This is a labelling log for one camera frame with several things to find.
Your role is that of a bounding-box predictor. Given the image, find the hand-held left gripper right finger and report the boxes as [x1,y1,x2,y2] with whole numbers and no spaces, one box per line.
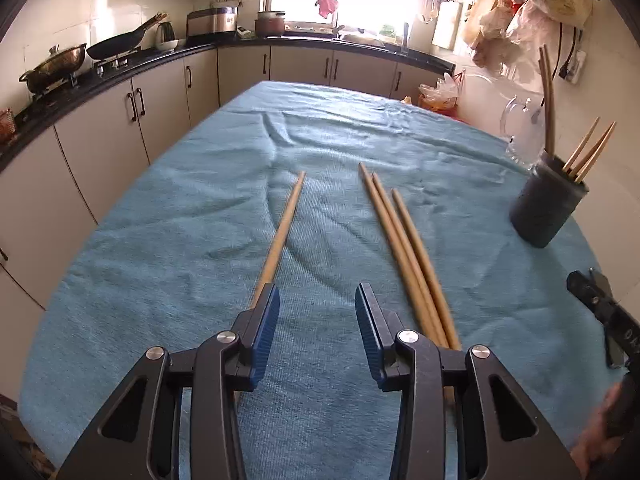
[355,282,583,480]

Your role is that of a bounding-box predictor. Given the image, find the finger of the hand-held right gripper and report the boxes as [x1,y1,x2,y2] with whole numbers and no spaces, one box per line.
[566,271,621,319]
[589,268,612,300]

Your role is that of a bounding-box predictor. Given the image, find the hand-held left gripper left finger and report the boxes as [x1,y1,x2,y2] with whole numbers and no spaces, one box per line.
[56,282,281,480]

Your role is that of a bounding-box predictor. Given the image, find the dark grey utensil holder cup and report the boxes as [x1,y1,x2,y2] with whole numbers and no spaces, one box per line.
[509,149,590,249]

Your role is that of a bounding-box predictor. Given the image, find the tan wooden chopstick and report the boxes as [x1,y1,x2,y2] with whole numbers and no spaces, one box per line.
[562,116,601,173]
[358,162,443,348]
[248,171,307,311]
[544,44,557,155]
[538,46,553,155]
[568,120,617,179]
[573,127,615,184]
[371,172,453,351]
[391,188,462,352]

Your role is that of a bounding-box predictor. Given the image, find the person's right hand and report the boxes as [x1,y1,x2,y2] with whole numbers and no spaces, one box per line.
[570,384,632,467]

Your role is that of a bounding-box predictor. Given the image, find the blue tablecloth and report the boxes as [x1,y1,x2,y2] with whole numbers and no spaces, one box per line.
[17,80,616,480]

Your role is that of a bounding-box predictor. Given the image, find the clear glass pitcher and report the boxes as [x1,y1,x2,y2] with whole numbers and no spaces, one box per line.
[500,92,551,171]

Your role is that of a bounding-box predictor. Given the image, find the orange plastic bag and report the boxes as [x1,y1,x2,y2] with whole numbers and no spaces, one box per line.
[417,72,461,111]

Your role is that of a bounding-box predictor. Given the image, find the grey lower kitchen cabinets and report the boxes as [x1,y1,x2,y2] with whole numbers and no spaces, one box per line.
[0,45,436,391]

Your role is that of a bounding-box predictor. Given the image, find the pink white plastic bag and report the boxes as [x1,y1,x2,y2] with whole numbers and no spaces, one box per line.
[505,0,543,53]

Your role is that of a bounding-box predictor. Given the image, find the tan plastic bag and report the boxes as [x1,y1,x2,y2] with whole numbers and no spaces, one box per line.
[462,0,516,68]

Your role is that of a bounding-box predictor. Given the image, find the black kitchen countertop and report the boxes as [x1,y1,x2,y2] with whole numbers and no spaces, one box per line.
[0,35,456,173]

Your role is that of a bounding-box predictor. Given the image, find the white cutting board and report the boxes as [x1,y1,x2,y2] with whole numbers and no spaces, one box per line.
[431,1,463,52]

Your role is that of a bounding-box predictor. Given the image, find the steel basin with lid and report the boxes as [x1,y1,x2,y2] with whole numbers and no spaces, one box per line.
[340,30,388,45]

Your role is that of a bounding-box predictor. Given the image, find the brown cooking pot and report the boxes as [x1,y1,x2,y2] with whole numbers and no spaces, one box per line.
[254,10,287,37]

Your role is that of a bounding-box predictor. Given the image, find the gas stove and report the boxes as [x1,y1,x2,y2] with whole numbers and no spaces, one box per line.
[92,55,131,73]

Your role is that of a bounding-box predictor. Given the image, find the steel rice cooker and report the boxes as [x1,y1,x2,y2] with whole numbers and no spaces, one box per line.
[186,5,239,37]

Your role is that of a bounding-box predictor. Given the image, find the black wok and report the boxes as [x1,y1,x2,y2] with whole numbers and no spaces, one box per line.
[86,12,168,61]

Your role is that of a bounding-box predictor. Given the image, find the steel pot with lid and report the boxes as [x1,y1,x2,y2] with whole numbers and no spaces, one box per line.
[19,44,87,93]

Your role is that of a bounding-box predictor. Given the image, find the white wall socket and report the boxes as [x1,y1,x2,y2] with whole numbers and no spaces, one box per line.
[560,50,587,84]

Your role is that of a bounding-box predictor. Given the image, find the black power cable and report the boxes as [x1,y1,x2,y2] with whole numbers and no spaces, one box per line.
[557,22,586,81]

